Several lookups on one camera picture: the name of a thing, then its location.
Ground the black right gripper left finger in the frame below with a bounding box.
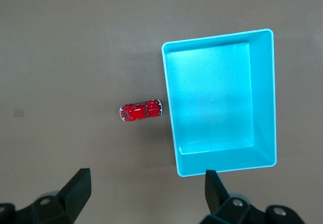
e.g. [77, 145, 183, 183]
[15, 167, 91, 224]

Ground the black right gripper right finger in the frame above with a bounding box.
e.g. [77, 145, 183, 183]
[199, 170, 266, 224]

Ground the red beetle toy car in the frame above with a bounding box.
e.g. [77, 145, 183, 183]
[118, 98, 164, 122]

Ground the blue plastic box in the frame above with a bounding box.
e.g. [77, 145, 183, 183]
[161, 28, 278, 178]

